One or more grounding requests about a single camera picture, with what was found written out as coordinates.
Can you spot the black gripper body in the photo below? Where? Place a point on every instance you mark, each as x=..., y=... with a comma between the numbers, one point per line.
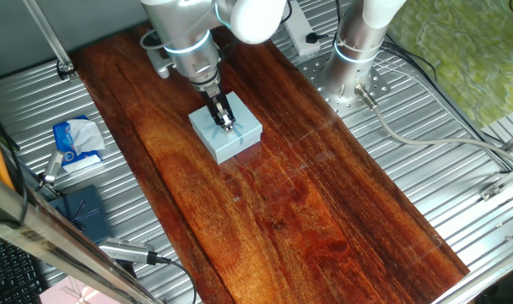
x=214, y=101

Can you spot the gripper finger with white tip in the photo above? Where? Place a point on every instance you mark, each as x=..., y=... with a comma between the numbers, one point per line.
x=230, y=118
x=223, y=121

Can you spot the light blue casing with bow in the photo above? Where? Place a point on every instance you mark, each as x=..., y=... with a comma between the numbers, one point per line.
x=206, y=126

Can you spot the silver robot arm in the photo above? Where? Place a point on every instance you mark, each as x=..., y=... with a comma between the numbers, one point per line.
x=189, y=55

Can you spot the light blue inner drawer box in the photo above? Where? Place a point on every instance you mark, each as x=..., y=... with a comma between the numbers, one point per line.
x=239, y=148

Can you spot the dark blue gift box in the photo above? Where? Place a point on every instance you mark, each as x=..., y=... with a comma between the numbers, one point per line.
x=85, y=215

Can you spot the pink gift box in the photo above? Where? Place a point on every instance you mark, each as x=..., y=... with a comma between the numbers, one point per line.
x=66, y=295

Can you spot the wood grain table mat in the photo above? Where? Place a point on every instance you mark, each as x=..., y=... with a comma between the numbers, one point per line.
x=282, y=211

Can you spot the white power strip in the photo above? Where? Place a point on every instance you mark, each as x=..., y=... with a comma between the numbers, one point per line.
x=300, y=34

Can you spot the black power plug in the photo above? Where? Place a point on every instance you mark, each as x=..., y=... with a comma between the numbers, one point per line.
x=312, y=38

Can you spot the blue tissue pack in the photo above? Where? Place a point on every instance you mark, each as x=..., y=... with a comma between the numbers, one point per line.
x=77, y=143

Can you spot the thin aluminium pole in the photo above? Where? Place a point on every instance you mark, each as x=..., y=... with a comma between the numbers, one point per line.
x=50, y=38

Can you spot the black keyboard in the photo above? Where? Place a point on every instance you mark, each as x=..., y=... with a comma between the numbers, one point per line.
x=12, y=274

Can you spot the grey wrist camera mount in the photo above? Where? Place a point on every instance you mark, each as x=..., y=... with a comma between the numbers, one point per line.
x=159, y=63

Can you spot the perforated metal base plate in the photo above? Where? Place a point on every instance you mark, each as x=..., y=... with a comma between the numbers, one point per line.
x=374, y=90

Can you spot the small silver camera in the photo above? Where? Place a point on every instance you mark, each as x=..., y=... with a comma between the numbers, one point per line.
x=53, y=165

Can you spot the shiny metal frame bar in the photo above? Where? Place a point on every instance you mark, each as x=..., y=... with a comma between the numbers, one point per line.
x=50, y=240

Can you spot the aluminium profile bracket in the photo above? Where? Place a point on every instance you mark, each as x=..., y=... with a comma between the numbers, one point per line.
x=503, y=183

